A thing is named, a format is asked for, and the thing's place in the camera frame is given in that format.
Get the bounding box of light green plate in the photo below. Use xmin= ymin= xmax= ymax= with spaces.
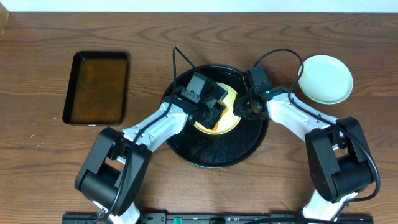
xmin=298 ymin=55 xmax=354 ymax=105

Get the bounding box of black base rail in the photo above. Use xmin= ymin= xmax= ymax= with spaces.
xmin=62 ymin=212 xmax=374 ymax=224

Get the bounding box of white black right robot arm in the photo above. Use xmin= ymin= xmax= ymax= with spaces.
xmin=233 ymin=87 xmax=380 ymax=221

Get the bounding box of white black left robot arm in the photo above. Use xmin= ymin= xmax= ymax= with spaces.
xmin=75 ymin=85 xmax=228 ymax=223

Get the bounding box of round black tray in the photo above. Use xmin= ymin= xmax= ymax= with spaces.
xmin=166 ymin=65 xmax=269 ymax=168

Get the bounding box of black rectangular water tray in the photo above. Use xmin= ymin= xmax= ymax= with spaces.
xmin=62 ymin=51 xmax=129 ymax=126

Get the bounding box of orange green sponge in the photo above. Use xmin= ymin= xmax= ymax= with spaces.
xmin=215 ymin=83 xmax=228 ymax=101

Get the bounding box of yellow plate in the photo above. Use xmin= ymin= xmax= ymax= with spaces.
xmin=194 ymin=82 xmax=241 ymax=135

